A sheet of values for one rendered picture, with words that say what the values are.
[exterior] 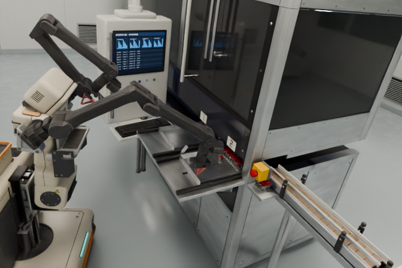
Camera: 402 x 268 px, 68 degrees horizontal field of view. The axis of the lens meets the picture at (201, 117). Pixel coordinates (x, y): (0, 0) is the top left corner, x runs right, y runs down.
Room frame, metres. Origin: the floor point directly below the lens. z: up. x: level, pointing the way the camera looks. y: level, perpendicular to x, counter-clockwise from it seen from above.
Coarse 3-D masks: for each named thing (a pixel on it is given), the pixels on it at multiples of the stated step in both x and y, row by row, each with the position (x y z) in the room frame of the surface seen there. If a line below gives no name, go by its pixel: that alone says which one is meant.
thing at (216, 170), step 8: (192, 152) 1.51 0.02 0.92; (184, 160) 1.41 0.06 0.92; (216, 160) 1.50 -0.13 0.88; (224, 160) 1.52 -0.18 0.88; (192, 168) 1.39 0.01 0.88; (208, 168) 1.42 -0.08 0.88; (216, 168) 1.43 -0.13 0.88; (224, 168) 1.44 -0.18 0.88; (232, 168) 1.45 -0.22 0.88; (192, 176) 1.32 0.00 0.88; (200, 176) 1.33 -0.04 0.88; (208, 176) 1.34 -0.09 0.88; (216, 176) 1.35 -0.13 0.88; (224, 176) 1.33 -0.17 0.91
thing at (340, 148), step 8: (168, 96) 2.42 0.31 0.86; (176, 104) 2.28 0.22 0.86; (184, 112) 2.14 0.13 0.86; (320, 152) 1.81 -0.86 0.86; (328, 152) 1.83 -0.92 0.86; (264, 160) 1.61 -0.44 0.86; (272, 160) 1.62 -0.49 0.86; (280, 160) 1.63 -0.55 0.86; (288, 160) 1.65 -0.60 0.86; (296, 160) 1.66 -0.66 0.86
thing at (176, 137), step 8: (160, 128) 1.76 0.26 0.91; (168, 128) 1.79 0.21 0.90; (176, 128) 1.82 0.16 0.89; (168, 136) 1.70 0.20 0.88; (176, 136) 1.72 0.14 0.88; (184, 136) 1.73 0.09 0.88; (192, 136) 1.75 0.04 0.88; (168, 144) 1.61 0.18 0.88; (176, 144) 1.62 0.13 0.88; (184, 144) 1.64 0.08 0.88; (192, 144) 1.60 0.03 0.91
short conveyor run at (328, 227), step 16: (272, 176) 1.35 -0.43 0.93; (288, 176) 1.37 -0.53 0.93; (304, 176) 1.30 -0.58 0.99; (288, 192) 1.24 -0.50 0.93; (304, 192) 1.25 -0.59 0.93; (288, 208) 1.19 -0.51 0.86; (304, 208) 1.13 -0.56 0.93; (320, 208) 1.15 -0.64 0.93; (304, 224) 1.10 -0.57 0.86; (320, 224) 1.04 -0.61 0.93; (336, 224) 1.01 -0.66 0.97; (320, 240) 1.01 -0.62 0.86; (336, 240) 0.96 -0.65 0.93; (352, 240) 0.93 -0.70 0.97; (368, 240) 0.94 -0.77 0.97; (336, 256) 0.93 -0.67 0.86; (352, 256) 0.89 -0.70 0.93; (368, 256) 0.86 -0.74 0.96; (384, 256) 0.87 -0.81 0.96
